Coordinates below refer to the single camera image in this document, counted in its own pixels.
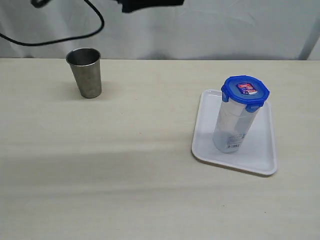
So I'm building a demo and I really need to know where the white backdrop curtain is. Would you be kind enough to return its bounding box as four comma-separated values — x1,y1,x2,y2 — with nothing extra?
0,0,320,60

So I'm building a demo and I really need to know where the stainless steel cup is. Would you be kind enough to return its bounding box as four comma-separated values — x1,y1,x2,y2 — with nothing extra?
65,47,102,99

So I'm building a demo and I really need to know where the black cable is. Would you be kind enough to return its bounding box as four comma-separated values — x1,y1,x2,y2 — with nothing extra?
0,0,105,47

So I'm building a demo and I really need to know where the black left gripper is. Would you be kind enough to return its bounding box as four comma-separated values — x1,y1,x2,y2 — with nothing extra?
117,0,184,13

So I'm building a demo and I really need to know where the clear plastic container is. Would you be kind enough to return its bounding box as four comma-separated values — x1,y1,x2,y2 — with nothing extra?
212,99,260,153

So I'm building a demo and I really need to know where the blue plastic lid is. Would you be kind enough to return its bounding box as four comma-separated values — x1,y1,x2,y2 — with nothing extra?
221,75,270,113

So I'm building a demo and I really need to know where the white rectangular tray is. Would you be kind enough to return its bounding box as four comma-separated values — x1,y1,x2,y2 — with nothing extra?
191,89,278,177

